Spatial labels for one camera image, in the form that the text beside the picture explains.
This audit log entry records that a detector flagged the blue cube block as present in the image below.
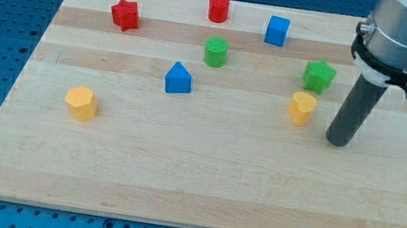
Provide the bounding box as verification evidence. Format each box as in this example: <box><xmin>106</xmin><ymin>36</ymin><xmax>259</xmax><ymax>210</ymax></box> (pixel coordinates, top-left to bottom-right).
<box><xmin>264</xmin><ymin>15</ymin><xmax>290</xmax><ymax>47</ymax></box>

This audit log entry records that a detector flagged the green cylinder block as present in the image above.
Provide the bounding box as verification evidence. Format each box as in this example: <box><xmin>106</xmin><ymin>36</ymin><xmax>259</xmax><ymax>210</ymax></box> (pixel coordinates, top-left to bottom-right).
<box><xmin>204</xmin><ymin>36</ymin><xmax>229</xmax><ymax>68</ymax></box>

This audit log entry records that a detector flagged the wooden board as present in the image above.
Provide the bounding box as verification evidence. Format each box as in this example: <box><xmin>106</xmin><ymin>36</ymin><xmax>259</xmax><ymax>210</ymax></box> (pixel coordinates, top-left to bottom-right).
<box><xmin>0</xmin><ymin>0</ymin><xmax>407</xmax><ymax>228</ymax></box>

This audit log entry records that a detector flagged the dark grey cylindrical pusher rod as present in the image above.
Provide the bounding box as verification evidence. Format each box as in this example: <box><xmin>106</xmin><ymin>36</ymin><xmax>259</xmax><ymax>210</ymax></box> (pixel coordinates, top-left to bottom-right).
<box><xmin>325</xmin><ymin>75</ymin><xmax>387</xmax><ymax>147</ymax></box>

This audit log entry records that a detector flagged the red cylinder block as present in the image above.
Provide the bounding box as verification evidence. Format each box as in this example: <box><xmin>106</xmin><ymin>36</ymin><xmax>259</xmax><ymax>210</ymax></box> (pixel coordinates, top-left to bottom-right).
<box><xmin>208</xmin><ymin>0</ymin><xmax>230</xmax><ymax>23</ymax></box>

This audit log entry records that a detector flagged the green star block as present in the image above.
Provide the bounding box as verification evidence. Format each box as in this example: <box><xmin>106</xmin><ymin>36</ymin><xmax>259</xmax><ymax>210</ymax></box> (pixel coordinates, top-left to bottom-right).
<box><xmin>303</xmin><ymin>60</ymin><xmax>337</xmax><ymax>95</ymax></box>

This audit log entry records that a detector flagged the blue triangle block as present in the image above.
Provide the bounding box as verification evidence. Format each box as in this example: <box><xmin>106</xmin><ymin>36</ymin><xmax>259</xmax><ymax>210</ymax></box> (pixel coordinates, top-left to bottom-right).
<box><xmin>164</xmin><ymin>61</ymin><xmax>193</xmax><ymax>94</ymax></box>

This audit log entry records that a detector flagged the yellow hexagon block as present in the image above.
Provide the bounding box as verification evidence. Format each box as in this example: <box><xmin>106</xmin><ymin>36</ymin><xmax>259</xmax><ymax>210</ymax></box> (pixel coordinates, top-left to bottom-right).
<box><xmin>65</xmin><ymin>85</ymin><xmax>99</xmax><ymax>122</ymax></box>

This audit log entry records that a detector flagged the red star block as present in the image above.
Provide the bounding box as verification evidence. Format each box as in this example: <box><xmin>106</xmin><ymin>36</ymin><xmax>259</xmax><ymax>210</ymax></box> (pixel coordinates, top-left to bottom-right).
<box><xmin>111</xmin><ymin>0</ymin><xmax>140</xmax><ymax>32</ymax></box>

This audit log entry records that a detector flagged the yellow heart block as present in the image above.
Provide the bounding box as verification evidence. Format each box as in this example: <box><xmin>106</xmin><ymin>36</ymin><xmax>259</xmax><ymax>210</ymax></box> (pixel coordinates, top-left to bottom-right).
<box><xmin>287</xmin><ymin>91</ymin><xmax>318</xmax><ymax>127</ymax></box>

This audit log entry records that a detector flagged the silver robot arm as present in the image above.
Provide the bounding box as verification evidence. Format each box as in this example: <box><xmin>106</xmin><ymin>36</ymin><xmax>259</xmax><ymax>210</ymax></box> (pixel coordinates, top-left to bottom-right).
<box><xmin>325</xmin><ymin>0</ymin><xmax>407</xmax><ymax>147</ymax></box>

